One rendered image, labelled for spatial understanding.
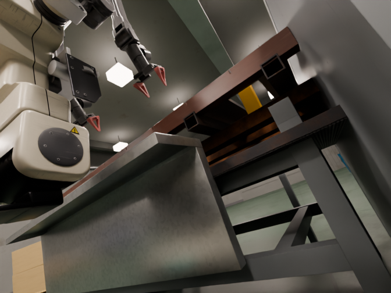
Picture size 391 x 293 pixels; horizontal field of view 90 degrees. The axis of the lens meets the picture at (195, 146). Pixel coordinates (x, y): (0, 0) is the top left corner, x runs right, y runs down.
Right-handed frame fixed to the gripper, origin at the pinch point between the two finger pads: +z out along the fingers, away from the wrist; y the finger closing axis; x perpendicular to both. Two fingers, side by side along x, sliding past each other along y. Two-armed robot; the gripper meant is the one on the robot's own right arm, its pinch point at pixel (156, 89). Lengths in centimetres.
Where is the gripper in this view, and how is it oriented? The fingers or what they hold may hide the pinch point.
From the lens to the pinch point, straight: 88.9
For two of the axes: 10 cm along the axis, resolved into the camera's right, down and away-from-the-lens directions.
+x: -2.5, 3.0, -9.2
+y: -8.3, 4.2, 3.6
